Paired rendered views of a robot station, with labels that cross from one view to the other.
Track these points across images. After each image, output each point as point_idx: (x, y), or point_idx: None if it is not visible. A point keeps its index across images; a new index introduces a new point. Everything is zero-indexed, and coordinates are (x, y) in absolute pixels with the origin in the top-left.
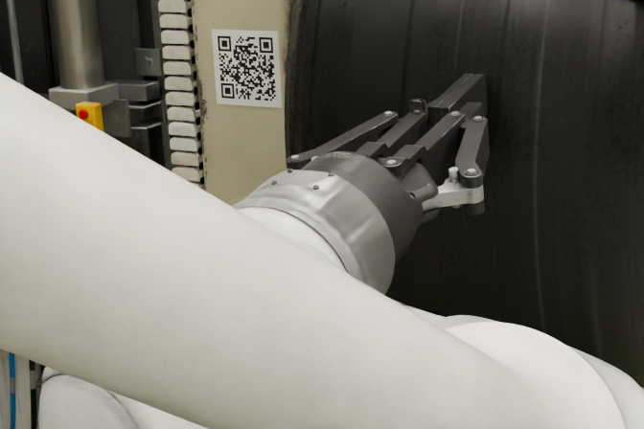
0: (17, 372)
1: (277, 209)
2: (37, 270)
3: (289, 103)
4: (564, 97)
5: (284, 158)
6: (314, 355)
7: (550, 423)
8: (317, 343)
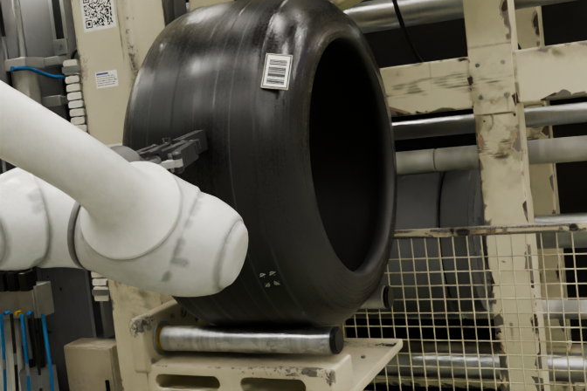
0: (9, 363)
1: None
2: None
3: None
4: (240, 135)
5: None
6: (20, 118)
7: (134, 173)
8: (21, 114)
